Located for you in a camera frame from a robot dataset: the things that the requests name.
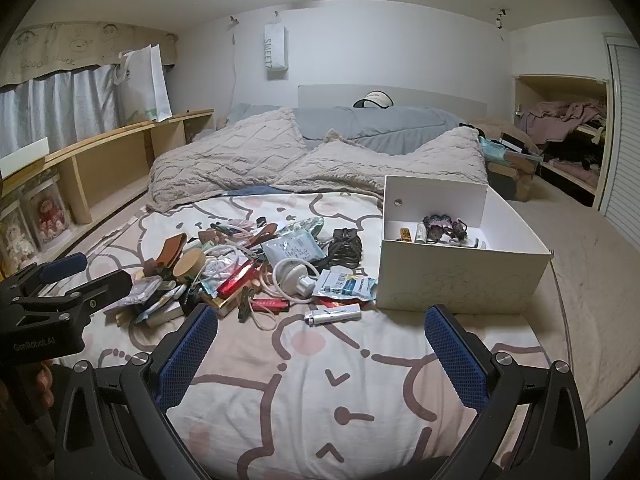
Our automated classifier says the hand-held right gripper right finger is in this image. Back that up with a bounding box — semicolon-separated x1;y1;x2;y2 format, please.
424;302;591;480

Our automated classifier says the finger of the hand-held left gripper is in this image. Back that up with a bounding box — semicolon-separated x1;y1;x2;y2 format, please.
10;268;134;312
0;252;87;295

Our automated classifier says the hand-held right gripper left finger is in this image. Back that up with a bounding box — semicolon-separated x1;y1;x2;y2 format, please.
52;302;221;480

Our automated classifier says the orange leather case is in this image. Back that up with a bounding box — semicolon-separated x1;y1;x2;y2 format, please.
152;234;187;273

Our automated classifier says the white cardboard box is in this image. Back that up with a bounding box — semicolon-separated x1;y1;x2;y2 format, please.
376;175;553;316

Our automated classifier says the round wooden lid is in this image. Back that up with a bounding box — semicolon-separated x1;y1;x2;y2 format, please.
174;250;207;281

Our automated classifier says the blue white mask packet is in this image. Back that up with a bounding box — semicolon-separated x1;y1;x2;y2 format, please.
312;270;377;303

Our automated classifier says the person's left hand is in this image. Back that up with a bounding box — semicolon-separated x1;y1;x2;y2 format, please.
36;361;55;407

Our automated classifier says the lilac packet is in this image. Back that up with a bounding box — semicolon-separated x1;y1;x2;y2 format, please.
117;280;161;306

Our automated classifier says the boxed doll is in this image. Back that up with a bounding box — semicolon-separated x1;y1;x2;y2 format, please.
0;205;36;271
22;175;68;251

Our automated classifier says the green clothes peg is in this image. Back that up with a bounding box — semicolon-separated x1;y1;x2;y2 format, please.
237;287;257;322

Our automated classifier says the red metal tube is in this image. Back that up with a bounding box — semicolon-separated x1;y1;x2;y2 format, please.
218;261;256;297

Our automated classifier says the white card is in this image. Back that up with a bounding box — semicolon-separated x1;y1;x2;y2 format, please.
0;137;49;178

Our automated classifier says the printed bed sheet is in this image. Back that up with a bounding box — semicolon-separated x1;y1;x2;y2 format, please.
50;192;626;480

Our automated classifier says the wooden bedside shelf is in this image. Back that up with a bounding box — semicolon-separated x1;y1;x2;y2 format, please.
0;109;215;261

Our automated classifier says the pale blue packet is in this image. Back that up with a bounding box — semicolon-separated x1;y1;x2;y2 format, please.
261;236;326;264

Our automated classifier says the grey curtain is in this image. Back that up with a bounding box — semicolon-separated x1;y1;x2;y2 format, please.
0;62;123;161

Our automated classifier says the beige fluffy blanket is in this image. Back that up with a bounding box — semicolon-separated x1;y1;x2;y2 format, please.
149;107;488;213

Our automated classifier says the white tote bag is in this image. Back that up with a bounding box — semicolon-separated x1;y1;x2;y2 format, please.
116;44;173;123

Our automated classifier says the teal packet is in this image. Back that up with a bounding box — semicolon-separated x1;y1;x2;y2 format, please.
479;137;508;163

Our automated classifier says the beige printed valance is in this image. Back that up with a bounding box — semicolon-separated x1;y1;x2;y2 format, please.
0;21;178;88

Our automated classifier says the pile of dark clothes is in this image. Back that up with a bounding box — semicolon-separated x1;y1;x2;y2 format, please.
542;137;608;171

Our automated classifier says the grey pillow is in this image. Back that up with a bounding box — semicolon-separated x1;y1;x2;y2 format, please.
227;103;468;156

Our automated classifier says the pile of pink clothes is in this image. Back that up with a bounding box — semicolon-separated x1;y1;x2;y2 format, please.
515;101;608;141

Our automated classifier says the white louvre door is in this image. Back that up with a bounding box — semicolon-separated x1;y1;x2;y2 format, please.
597;32;640;246

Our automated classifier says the white hanging paper bag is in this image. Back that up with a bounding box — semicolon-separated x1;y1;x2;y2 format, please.
263;24;288;81

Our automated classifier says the white headboard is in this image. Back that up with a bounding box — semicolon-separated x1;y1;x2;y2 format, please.
298;84;488;121

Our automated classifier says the pink cord loop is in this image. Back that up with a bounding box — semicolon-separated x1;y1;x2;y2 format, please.
250;310;286;332

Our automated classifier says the white charging cable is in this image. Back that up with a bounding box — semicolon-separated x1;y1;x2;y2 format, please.
272;258;319;302

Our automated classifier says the brown leather strap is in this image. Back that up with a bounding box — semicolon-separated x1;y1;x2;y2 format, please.
252;223;278;251

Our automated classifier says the dark brown coiled cord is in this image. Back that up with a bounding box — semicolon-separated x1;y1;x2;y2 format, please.
327;228;362;268

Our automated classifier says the white wall cable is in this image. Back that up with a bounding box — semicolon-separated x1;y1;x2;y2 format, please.
230;16;242;106

